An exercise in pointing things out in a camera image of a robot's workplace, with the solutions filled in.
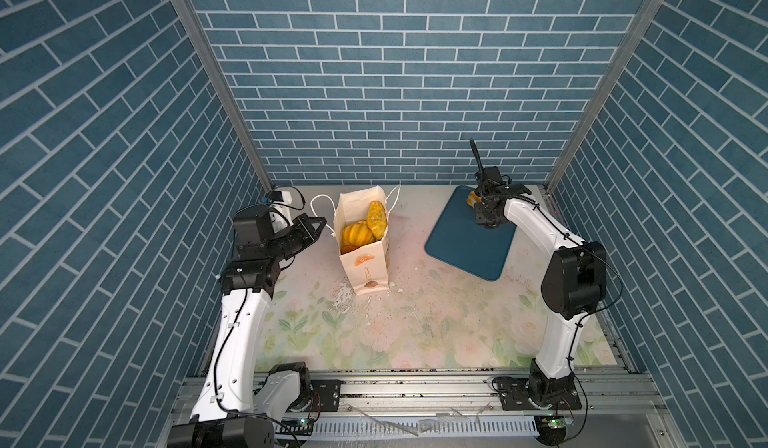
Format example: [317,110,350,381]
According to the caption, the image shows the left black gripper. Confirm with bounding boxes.
[263,215,326,265]

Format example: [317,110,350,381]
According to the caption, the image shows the white printed paper bag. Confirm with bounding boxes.
[310,186,400,295]

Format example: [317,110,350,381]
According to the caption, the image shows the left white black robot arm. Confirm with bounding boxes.
[167,202,327,447]

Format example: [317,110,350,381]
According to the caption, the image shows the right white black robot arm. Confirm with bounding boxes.
[468,165,607,408]

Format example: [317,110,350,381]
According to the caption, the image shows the small round croissant top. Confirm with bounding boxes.
[467,190,482,207]

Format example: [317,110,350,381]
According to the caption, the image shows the dark blue tray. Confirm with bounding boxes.
[425,186,516,281]

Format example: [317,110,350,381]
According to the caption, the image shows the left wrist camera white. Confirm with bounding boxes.
[264,185,305,227]

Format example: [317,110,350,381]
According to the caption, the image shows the black corrugated cable hose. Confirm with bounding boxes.
[468,138,487,182]

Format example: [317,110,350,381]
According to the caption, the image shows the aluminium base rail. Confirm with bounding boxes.
[275,369,684,447]

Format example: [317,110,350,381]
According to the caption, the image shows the left aluminium corner post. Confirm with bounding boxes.
[170,0,273,189]

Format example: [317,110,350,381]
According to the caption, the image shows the aluminium corner post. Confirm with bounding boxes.
[170,0,273,189]
[543,0,664,194]

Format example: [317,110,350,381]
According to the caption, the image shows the right aluminium corner post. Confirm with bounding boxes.
[543,0,664,194]

